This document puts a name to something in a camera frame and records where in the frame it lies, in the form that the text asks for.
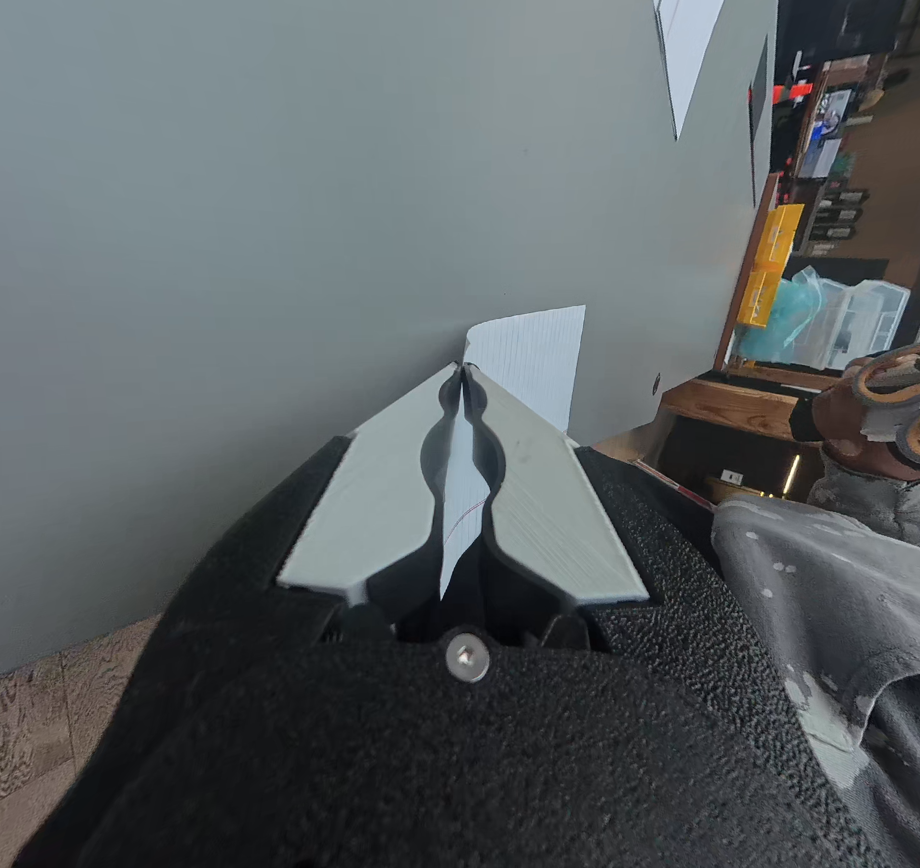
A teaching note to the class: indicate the grey desk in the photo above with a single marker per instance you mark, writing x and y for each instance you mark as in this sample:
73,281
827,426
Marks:
287,164

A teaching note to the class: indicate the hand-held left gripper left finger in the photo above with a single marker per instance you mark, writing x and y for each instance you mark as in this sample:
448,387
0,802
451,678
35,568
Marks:
374,509

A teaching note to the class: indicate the clear plastic storage container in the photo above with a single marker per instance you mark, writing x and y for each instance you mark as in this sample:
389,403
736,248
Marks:
862,322

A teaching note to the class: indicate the lined white paper sheet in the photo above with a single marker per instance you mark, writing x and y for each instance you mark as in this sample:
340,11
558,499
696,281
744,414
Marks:
693,20
532,365

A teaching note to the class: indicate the wooden beam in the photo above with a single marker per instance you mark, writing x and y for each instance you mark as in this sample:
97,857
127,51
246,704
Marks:
733,401

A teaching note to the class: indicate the yellow plastic bin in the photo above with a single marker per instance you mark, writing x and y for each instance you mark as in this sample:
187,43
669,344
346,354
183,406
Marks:
780,236
763,300

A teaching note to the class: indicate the grey spattered sweatshirt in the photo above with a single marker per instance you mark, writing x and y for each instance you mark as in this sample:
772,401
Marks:
790,631

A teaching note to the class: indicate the person's right forearm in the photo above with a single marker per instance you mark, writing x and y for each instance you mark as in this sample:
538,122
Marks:
870,505

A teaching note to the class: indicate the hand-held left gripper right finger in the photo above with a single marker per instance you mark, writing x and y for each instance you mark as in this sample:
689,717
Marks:
560,516

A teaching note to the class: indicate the person's right hand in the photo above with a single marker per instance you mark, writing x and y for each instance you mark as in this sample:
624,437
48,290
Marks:
841,430

